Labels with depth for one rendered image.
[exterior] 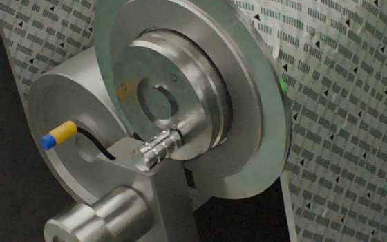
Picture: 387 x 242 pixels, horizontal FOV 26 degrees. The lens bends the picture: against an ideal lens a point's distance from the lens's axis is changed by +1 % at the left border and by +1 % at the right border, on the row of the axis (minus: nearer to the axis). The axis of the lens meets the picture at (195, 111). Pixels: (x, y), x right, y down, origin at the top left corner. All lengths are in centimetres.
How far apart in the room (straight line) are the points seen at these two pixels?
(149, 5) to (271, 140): 10
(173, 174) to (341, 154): 10
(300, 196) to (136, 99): 11
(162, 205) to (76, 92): 12
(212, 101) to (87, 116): 16
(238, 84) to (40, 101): 22
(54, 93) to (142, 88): 14
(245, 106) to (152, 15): 7
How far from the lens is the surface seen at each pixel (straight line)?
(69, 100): 59
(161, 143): 45
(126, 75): 47
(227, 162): 47
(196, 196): 101
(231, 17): 42
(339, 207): 51
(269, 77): 42
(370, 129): 52
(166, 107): 46
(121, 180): 51
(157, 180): 49
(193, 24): 44
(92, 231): 48
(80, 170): 62
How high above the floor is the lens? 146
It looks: 28 degrees down
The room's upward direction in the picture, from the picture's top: 12 degrees counter-clockwise
